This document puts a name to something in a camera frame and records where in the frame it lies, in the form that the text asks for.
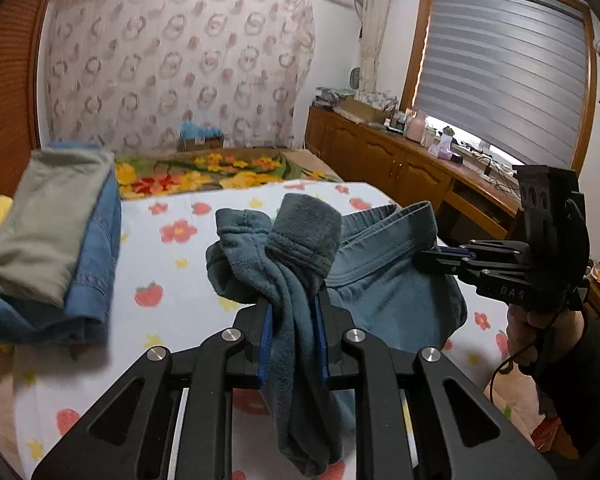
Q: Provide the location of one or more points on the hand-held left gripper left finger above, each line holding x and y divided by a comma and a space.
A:
266, 340

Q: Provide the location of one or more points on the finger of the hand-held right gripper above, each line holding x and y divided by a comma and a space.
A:
490, 247
435, 262

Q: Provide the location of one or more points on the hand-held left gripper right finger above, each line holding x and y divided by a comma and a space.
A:
322, 350

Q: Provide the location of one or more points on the teal pants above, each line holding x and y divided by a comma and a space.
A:
395, 300

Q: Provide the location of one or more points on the person's right forearm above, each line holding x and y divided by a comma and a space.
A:
590, 355

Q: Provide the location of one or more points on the person's right hand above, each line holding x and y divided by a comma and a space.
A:
522, 332

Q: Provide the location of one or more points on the pink tissue pack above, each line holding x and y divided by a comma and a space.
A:
442, 147

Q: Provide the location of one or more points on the strawberry printed bed sheet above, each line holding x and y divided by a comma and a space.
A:
180, 270

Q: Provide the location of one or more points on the wooden cabinet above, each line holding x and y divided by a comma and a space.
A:
380, 155

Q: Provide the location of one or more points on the pink bottle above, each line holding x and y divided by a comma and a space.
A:
415, 125

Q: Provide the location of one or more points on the floral blanket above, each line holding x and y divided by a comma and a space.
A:
205, 170

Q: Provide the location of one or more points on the blue denim folded jeans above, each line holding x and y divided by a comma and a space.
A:
95, 270

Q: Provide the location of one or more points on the grey window blind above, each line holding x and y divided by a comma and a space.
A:
500, 60

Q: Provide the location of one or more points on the blue knitted item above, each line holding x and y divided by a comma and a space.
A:
195, 130

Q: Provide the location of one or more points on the beige window curtain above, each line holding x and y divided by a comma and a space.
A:
372, 25

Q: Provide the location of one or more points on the grey folded garment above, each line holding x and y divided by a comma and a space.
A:
45, 225

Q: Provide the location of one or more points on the wooden wardrobe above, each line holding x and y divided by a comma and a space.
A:
10, 85

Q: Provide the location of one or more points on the patterned wall curtain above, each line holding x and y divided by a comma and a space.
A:
180, 60

